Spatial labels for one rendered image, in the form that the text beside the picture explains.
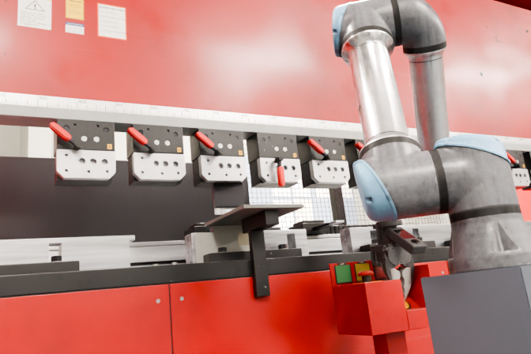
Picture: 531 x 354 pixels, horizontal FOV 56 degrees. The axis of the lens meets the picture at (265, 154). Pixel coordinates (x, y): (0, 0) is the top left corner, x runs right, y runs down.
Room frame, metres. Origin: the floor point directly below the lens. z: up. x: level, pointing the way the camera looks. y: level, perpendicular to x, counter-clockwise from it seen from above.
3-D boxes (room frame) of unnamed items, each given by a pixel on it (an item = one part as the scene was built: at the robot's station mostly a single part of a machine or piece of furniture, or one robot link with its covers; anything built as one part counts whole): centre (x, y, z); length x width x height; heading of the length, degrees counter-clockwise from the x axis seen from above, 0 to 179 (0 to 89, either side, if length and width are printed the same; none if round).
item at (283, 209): (1.40, 0.05, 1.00); 0.26 x 0.18 x 0.01; 30
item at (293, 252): (1.50, 0.06, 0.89); 0.30 x 0.05 x 0.03; 120
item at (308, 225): (1.88, -0.17, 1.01); 0.26 x 0.12 x 0.05; 30
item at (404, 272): (1.39, -0.32, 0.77); 0.06 x 0.03 x 0.09; 24
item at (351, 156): (1.81, -0.37, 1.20); 0.15 x 0.09 x 0.17; 120
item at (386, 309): (1.35, -0.26, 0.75); 0.20 x 0.16 x 0.18; 114
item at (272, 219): (1.37, 0.04, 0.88); 0.14 x 0.04 x 0.22; 30
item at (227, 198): (1.53, 0.13, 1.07); 0.10 x 0.02 x 0.10; 120
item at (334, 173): (1.71, -0.20, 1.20); 0.15 x 0.09 x 0.17; 120
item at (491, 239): (0.88, -0.37, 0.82); 0.15 x 0.15 x 0.10
